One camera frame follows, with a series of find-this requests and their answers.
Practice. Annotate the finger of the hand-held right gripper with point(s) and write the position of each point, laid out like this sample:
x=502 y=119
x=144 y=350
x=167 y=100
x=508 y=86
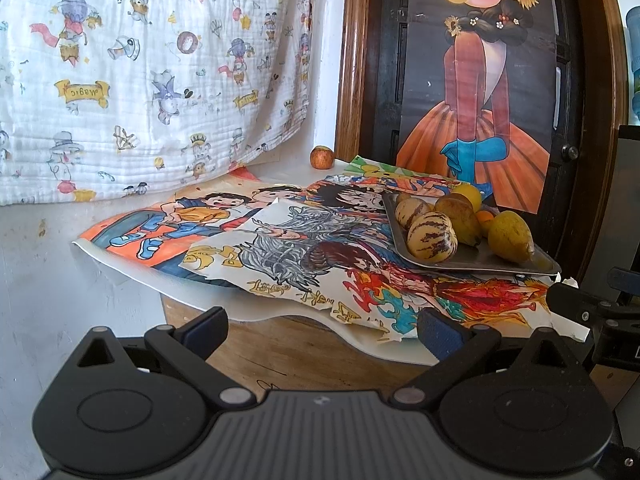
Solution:
x=570 y=300

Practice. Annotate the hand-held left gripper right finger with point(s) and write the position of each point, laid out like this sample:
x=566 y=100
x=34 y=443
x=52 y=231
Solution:
x=440 y=335

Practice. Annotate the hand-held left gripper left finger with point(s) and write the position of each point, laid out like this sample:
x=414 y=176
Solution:
x=210 y=327

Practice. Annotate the metal tray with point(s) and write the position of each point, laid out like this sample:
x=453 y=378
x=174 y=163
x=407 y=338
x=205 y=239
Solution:
x=480 y=262

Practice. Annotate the yellow-green mango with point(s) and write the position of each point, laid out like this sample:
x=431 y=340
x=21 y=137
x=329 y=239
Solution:
x=510 y=237

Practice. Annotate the boldly striped pepino melon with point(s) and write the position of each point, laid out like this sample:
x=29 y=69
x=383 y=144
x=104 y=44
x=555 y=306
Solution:
x=431 y=245

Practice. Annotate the small orange kumquat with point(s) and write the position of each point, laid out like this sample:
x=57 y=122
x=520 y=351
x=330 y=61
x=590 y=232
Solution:
x=483 y=220

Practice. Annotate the brown-green mango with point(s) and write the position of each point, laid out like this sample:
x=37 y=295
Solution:
x=457 y=217

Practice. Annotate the pale pepino melon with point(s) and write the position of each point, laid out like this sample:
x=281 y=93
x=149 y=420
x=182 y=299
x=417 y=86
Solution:
x=412 y=212

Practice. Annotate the round yellow citrus fruit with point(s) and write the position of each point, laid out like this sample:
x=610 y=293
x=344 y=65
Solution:
x=469 y=194

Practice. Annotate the orange boys cartoon drawing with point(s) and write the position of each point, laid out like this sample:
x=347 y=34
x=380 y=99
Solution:
x=165 y=230

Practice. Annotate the grey-haired figure flame drawing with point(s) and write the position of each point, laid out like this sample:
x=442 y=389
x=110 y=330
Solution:
x=310 y=260

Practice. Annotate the yellow bear green drawing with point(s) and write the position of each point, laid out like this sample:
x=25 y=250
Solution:
x=395 y=170

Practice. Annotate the red apple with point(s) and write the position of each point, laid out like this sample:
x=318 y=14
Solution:
x=322 y=158

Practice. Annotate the blue water bottle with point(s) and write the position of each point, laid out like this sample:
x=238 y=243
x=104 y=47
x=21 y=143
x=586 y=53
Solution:
x=634 y=60

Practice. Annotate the white cartoon printed blanket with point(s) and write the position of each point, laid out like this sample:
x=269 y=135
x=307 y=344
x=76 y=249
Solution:
x=140 y=75

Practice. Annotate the dark door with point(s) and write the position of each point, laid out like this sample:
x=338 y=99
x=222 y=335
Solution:
x=390 y=75

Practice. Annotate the wall poster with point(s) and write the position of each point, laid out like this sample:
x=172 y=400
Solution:
x=475 y=110

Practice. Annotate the brown wooden door frame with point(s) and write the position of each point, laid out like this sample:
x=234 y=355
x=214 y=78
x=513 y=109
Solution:
x=352 y=60

